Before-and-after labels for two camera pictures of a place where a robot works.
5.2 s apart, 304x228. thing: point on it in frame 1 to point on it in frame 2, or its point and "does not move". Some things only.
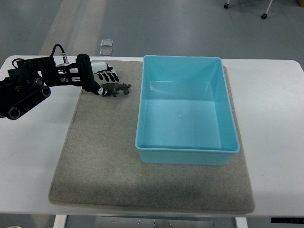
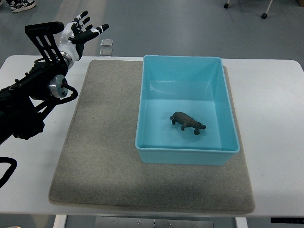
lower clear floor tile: (106, 52) does not move
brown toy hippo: (113, 88) to (186, 121)
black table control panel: (287, 220) does not move
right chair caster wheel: (264, 16) does not move
